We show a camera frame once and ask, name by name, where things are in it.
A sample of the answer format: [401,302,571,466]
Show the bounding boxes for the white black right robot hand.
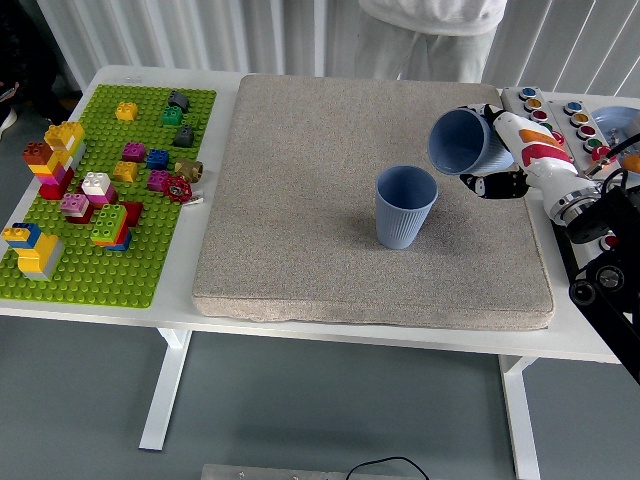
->
[458,102,597,214]

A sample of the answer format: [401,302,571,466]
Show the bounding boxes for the blue ribbed cup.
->
[374,164,440,250]
[427,107,516,176]

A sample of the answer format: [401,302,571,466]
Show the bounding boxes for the grey five-button control box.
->
[500,86,566,146]
[547,99,628,174]

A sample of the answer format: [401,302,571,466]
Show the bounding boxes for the grey-brown cushion mat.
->
[191,74,556,332]

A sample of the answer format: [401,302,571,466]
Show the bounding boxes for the white table leg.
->
[138,328,193,452]
[498,354,542,480]

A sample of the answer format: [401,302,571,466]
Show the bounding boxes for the brass valve red handwheel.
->
[160,157,207,206]

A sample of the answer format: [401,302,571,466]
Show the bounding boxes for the red toy brick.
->
[119,201,145,229]

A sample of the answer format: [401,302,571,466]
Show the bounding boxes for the green orange blue brick stack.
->
[90,203,133,252]

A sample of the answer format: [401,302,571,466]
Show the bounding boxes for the white pink brick stack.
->
[79,171,119,209]

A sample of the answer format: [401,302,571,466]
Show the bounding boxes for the green studded baseplate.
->
[0,83,218,310]

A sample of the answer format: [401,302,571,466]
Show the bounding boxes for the pink red brick stack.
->
[59,192,96,225]

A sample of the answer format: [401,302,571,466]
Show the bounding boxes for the yellow white brick tower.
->
[43,121,87,171]

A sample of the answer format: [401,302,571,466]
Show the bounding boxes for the brown yellow red brick tower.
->
[21,141,76,201]

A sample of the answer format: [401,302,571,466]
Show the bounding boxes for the blue yellow grey brick stack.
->
[1,222,65,281]

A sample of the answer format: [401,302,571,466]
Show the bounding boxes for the small metal chain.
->
[604,127,632,150]

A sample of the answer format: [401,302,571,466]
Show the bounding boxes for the black cable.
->
[347,455,429,480]

